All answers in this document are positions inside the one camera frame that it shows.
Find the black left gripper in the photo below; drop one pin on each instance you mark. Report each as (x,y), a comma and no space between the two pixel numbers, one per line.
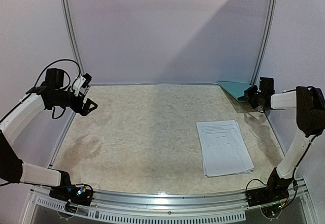
(84,110)

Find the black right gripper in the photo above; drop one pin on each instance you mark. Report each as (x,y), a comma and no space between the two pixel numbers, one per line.
(253,96)

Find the green file folder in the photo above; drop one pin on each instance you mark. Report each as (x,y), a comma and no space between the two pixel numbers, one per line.
(235,89)

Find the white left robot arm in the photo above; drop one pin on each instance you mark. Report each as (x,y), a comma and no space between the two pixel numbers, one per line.
(46,95)

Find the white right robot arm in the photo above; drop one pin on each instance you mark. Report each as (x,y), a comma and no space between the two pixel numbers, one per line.
(309,105)

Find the white paper stack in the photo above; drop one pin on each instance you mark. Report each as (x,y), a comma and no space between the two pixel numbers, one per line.
(223,149)

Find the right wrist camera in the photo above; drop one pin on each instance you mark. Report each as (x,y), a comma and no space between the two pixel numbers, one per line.
(266,85)

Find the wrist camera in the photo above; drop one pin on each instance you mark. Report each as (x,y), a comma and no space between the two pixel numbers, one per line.
(266,85)
(80,84)

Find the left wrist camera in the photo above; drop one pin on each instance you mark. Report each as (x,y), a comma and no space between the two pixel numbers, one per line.
(80,84)

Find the left aluminium corner post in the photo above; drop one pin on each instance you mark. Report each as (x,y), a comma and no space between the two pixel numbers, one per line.
(71,34)

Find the aluminium corner post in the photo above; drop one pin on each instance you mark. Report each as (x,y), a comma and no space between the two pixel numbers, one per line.
(265,37)
(71,34)

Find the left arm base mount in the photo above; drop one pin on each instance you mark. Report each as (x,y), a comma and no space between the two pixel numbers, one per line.
(74,195)

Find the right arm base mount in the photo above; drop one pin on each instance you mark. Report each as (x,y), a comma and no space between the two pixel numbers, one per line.
(262,195)

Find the right aluminium corner post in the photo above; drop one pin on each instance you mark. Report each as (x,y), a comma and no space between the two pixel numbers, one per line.
(265,37)

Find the aluminium front rail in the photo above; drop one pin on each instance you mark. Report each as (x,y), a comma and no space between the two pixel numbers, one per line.
(115,207)

